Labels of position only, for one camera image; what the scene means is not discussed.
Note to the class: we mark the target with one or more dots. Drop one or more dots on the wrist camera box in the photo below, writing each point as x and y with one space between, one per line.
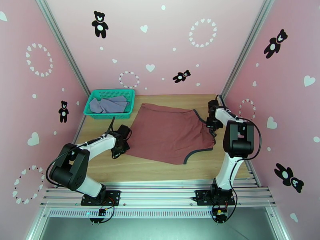
125 131
213 104

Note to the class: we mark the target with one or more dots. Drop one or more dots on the black yellow connector module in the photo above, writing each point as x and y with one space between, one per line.
220 215

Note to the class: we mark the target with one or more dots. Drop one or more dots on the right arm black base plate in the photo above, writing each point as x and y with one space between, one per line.
200 198

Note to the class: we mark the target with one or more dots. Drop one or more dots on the rust red tank top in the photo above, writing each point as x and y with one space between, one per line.
170 131

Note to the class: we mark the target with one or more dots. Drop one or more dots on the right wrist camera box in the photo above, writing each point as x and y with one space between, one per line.
213 104

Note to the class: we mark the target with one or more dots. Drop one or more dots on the aluminium mounting rail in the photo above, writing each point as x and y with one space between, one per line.
155 194

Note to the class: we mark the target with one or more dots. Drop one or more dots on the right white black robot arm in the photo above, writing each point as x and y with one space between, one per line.
240 141

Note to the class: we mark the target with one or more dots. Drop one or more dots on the teal plastic laundry basket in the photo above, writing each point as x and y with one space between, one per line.
110 116

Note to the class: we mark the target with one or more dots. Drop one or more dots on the small black connector board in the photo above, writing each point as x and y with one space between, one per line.
102 211

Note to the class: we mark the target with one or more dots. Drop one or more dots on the perforated metal strip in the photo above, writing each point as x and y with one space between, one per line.
155 213

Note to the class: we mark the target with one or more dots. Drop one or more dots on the grey blue garment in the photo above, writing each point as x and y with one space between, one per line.
110 105

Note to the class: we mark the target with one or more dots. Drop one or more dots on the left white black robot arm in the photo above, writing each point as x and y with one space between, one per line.
72 169

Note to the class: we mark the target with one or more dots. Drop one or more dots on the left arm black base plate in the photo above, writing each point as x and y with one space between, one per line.
113 196

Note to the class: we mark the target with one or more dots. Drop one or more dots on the black double bear wall sticker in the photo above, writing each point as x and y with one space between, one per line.
287 180

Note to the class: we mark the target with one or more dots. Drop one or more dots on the aluminium frame post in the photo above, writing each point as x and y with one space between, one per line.
65 48
246 48

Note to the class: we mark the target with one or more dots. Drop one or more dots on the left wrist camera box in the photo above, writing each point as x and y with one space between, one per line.
125 131

